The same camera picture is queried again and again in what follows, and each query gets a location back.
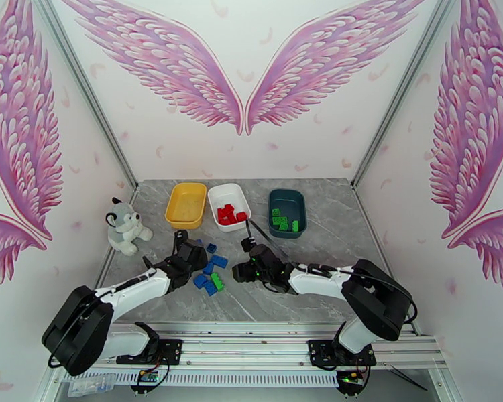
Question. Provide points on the yellow plastic container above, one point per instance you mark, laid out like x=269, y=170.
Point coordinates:
x=186, y=206

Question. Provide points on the dark teal plastic container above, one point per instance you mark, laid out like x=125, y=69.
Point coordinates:
x=291, y=204

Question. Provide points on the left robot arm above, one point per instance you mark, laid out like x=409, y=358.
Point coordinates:
x=138, y=285

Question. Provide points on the small controller board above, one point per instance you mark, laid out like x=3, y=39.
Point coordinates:
x=352, y=379
x=148, y=377

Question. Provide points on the aluminum mounting rail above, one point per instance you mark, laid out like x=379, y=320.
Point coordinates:
x=243, y=346

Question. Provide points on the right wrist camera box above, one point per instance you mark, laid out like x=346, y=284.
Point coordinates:
x=248, y=244

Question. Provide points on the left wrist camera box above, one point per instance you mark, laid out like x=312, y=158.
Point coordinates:
x=181, y=237

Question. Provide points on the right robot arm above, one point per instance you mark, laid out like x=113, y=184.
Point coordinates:
x=318, y=283

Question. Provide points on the clear plastic bag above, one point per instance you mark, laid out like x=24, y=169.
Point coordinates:
x=90, y=386

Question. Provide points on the white plastic container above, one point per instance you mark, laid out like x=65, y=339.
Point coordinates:
x=226, y=195

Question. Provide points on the grey white husky plush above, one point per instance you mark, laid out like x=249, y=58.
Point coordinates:
x=123, y=229

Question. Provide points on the black tweezers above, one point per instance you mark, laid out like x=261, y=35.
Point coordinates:
x=408, y=380

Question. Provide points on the aluminum frame post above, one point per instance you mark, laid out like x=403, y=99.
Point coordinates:
x=406, y=91
x=84, y=84

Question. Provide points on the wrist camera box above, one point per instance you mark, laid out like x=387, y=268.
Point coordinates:
x=181, y=237
x=248, y=244

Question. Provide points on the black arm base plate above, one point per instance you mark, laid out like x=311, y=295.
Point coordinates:
x=169, y=350
x=318, y=350

